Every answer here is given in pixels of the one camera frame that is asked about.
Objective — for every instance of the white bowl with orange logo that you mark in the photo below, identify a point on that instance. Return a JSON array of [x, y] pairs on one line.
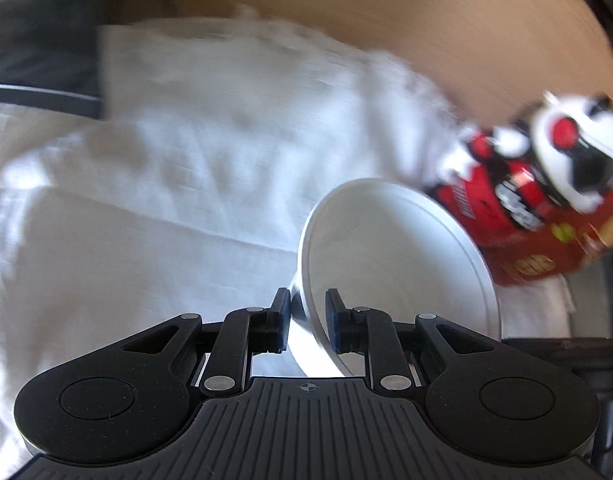
[[386, 260]]

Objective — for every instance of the panda figurine in red suit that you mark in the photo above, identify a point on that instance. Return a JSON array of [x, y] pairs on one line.
[[551, 160]]

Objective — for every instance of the red snack bag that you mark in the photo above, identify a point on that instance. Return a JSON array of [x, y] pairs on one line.
[[536, 262]]

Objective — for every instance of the white textured tablecloth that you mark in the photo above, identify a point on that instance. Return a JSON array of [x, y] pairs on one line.
[[161, 185]]

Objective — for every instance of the white computer case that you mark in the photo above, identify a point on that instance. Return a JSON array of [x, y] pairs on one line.
[[598, 300]]

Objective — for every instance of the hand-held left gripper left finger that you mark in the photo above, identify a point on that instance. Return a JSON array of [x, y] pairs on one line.
[[284, 322]]

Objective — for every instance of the black monitor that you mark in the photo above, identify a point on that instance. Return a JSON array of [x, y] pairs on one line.
[[36, 25]]

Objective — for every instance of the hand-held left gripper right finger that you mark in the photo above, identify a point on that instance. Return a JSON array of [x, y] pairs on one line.
[[332, 322]]

